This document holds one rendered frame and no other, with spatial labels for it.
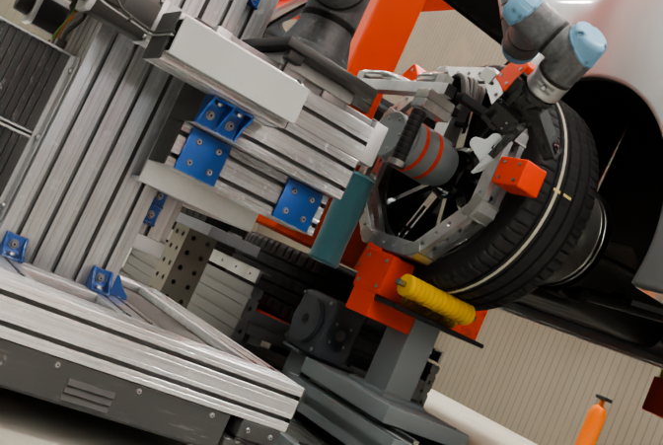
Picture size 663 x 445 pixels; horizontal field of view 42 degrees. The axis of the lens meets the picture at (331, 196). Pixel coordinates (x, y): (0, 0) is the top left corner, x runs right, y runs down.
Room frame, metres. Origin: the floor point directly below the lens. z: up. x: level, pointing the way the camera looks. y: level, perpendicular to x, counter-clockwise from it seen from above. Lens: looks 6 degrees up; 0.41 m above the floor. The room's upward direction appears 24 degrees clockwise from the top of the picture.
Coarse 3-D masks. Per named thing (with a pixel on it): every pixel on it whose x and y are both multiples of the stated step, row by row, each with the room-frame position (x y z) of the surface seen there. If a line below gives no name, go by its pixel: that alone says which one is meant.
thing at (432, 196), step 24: (432, 120) 2.47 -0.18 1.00; (480, 120) 2.47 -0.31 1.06; (456, 144) 2.34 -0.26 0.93; (384, 192) 2.49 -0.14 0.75; (408, 192) 2.43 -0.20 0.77; (432, 192) 2.35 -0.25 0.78; (456, 192) 2.27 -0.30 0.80; (384, 216) 2.45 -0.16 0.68; (408, 216) 2.52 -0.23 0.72; (432, 216) 2.59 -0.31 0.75; (408, 240) 2.39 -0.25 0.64
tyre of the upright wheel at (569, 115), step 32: (576, 128) 2.17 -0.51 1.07; (576, 160) 2.11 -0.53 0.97; (544, 192) 2.05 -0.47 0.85; (576, 192) 2.11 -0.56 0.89; (384, 224) 2.44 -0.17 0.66; (512, 224) 2.05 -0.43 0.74; (544, 224) 2.08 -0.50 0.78; (576, 224) 2.13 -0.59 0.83; (448, 256) 2.18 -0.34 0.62; (480, 256) 2.09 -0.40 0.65; (512, 256) 2.10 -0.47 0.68; (544, 256) 2.13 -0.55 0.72; (448, 288) 2.23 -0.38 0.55; (480, 288) 2.19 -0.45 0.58; (512, 288) 2.19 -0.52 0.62
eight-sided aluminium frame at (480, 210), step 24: (456, 72) 2.28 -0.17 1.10; (480, 72) 2.20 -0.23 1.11; (408, 96) 2.41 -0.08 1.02; (360, 168) 2.48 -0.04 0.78; (384, 168) 2.48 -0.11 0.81; (480, 192) 2.06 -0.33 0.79; (504, 192) 2.06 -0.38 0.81; (456, 216) 2.08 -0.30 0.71; (480, 216) 2.05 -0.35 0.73; (384, 240) 2.28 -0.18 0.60; (432, 240) 2.12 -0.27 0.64; (456, 240) 2.12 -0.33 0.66
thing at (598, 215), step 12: (600, 204) 2.41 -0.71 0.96; (600, 216) 2.38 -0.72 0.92; (588, 228) 2.40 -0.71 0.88; (600, 228) 2.37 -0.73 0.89; (588, 240) 2.39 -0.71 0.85; (600, 240) 2.38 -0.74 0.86; (576, 252) 2.41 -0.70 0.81; (588, 252) 2.38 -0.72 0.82; (564, 264) 2.43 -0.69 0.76; (576, 264) 2.40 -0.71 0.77; (588, 264) 2.39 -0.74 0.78; (552, 276) 2.45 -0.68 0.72; (564, 276) 2.41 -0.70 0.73; (576, 276) 2.41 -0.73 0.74
